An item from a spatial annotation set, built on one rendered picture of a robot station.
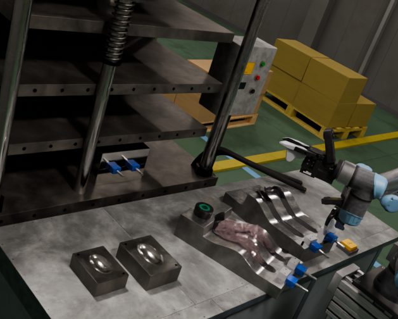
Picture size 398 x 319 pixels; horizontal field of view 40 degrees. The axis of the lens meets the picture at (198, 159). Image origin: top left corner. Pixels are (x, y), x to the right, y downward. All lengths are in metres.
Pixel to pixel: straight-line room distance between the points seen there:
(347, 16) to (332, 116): 3.15
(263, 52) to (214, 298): 1.41
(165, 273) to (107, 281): 0.22
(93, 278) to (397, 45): 7.46
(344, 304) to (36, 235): 1.19
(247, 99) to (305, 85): 3.65
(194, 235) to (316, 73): 4.52
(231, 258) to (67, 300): 0.69
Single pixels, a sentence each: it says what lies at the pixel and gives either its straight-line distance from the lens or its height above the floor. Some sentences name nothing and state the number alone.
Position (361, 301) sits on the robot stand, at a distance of 2.16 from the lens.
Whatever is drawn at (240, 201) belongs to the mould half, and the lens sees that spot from 2.63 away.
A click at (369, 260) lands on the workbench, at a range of 3.18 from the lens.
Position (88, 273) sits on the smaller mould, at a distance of 1.92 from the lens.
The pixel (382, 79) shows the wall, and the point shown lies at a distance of 8.94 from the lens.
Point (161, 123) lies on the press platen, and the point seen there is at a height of 1.04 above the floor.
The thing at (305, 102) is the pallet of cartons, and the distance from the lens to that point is 6.65.
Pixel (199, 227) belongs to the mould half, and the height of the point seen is 0.90.
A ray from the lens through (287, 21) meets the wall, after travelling 9.90.
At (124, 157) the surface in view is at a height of 0.92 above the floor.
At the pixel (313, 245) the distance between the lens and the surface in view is 2.45.
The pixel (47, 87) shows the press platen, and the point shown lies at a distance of 2.14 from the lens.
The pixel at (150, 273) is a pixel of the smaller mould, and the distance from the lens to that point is 1.98.
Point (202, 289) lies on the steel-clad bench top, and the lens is 2.11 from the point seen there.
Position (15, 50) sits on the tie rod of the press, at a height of 1.45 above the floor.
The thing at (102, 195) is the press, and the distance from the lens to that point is 2.47.
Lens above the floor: 2.09
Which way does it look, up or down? 25 degrees down
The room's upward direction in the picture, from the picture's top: 19 degrees clockwise
